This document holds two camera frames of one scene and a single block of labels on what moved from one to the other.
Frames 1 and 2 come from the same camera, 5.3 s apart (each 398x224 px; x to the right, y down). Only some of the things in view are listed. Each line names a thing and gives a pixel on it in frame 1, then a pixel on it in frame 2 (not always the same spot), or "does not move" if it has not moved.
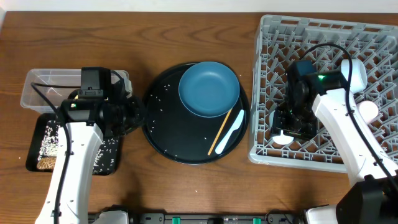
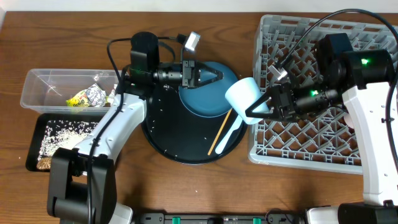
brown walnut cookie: (46, 162) does not move
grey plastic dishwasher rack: (367, 54) does not move
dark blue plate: (209, 89) does not move
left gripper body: (128, 114) -> (185, 74)
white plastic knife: (234, 126) does not move
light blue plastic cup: (281, 139) -> (241, 94)
